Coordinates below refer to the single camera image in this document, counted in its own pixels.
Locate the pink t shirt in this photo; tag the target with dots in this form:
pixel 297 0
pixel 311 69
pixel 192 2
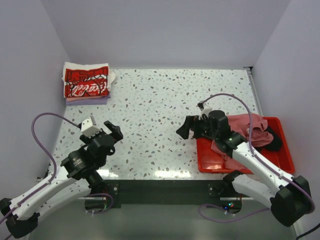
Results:
pixel 241 124

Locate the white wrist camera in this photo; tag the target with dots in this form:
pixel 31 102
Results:
pixel 205 110
pixel 89 127

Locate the folded lavender shirt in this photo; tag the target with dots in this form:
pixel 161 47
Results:
pixel 88 101

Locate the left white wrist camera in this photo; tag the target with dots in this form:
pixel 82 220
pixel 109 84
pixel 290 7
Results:
pixel 89 127

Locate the red plastic tray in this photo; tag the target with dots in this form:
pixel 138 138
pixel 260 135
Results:
pixel 212 162

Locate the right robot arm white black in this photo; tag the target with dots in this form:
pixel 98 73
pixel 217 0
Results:
pixel 288 197

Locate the folded red print white shirt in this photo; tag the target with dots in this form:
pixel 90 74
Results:
pixel 87 80

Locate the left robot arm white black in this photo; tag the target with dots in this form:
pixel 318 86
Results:
pixel 76 177

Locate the black t shirt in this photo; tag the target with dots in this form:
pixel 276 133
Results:
pixel 275 145

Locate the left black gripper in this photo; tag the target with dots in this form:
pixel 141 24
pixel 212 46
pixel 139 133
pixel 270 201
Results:
pixel 115 130

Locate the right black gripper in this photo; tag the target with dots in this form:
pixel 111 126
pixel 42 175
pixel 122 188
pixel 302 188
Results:
pixel 191 121

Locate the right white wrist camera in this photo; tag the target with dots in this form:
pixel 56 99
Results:
pixel 205 110

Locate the folded light pink shirt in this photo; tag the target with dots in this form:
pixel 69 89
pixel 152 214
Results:
pixel 72 99

